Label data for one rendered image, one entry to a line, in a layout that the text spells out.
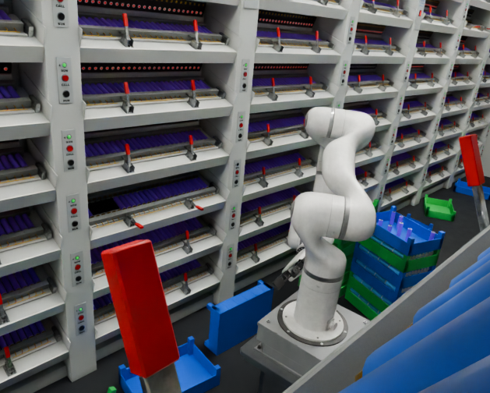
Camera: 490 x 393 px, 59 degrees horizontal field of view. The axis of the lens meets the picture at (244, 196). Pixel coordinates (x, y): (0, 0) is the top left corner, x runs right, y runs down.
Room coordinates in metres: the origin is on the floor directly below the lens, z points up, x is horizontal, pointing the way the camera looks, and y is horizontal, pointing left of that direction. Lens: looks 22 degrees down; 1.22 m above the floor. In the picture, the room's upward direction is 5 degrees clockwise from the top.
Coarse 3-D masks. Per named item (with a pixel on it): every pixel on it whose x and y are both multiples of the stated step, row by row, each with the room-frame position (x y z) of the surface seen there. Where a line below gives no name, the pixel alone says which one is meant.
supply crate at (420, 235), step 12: (384, 216) 1.91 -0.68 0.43; (396, 216) 1.91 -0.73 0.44; (384, 228) 1.71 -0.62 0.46; (396, 228) 1.84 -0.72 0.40; (420, 228) 1.78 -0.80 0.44; (384, 240) 1.70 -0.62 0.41; (396, 240) 1.65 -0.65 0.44; (408, 240) 1.59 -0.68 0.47; (420, 240) 1.74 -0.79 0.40; (432, 240) 1.64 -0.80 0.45; (408, 252) 1.58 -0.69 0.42; (420, 252) 1.62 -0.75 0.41
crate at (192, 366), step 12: (180, 348) 1.33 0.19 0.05; (192, 348) 1.35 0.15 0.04; (180, 360) 1.31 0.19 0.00; (192, 360) 1.32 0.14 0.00; (204, 360) 1.29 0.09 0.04; (120, 372) 1.16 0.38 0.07; (180, 372) 1.25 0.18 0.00; (192, 372) 1.26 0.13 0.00; (204, 372) 1.26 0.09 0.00; (216, 372) 1.20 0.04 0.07; (120, 384) 1.17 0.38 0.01; (132, 384) 1.17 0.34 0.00; (180, 384) 1.19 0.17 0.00; (192, 384) 1.20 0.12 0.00; (204, 384) 1.17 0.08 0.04; (216, 384) 1.20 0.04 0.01
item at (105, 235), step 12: (204, 168) 1.77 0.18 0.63; (204, 180) 1.76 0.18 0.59; (216, 180) 1.72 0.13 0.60; (132, 192) 1.53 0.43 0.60; (216, 192) 1.69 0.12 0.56; (228, 192) 1.67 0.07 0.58; (204, 204) 1.60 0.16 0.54; (216, 204) 1.64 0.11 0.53; (144, 216) 1.42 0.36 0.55; (156, 216) 1.44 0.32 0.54; (168, 216) 1.47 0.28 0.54; (180, 216) 1.50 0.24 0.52; (192, 216) 1.56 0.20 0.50; (96, 228) 1.29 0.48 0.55; (108, 228) 1.31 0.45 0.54; (120, 228) 1.32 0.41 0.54; (132, 228) 1.35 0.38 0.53; (144, 228) 1.39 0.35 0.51; (156, 228) 1.44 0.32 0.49; (96, 240) 1.25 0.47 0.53; (108, 240) 1.29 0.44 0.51
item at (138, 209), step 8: (192, 192) 1.62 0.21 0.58; (200, 192) 1.63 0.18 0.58; (208, 192) 1.66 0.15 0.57; (160, 200) 1.50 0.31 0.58; (168, 200) 1.51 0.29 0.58; (176, 200) 1.54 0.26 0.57; (128, 208) 1.40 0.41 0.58; (136, 208) 1.42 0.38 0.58; (144, 208) 1.43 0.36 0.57; (152, 208) 1.46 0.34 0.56; (104, 216) 1.33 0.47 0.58; (112, 216) 1.34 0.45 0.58; (120, 216) 1.36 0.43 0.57; (136, 216) 1.40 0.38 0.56; (96, 224) 1.29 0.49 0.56
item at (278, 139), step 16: (272, 112) 2.11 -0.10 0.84; (288, 112) 2.20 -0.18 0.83; (304, 112) 2.30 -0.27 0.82; (256, 128) 1.94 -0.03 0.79; (272, 128) 2.00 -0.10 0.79; (288, 128) 2.05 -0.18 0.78; (304, 128) 2.14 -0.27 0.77; (256, 144) 1.84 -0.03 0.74; (272, 144) 1.89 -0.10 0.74; (288, 144) 1.96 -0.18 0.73; (304, 144) 2.06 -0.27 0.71
